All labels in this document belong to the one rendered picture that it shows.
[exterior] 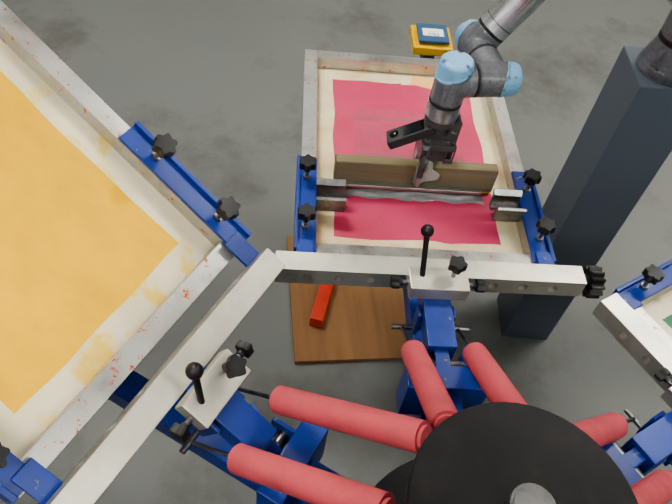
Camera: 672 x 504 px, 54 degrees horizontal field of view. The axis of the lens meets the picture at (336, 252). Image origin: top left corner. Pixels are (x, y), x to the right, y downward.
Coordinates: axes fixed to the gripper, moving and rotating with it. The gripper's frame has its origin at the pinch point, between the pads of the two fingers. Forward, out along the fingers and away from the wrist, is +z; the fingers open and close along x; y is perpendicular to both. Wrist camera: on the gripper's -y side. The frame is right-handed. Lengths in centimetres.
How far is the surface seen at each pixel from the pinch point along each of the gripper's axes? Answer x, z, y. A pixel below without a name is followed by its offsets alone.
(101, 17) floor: 213, 103, -136
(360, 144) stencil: 16.1, 4.9, -12.2
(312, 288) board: 34, 98, -17
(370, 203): -5.5, 5.0, -10.4
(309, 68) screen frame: 43, 2, -27
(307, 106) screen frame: 26.0, 1.6, -27.1
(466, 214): -7.4, 4.4, 13.9
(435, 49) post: 63, 5, 14
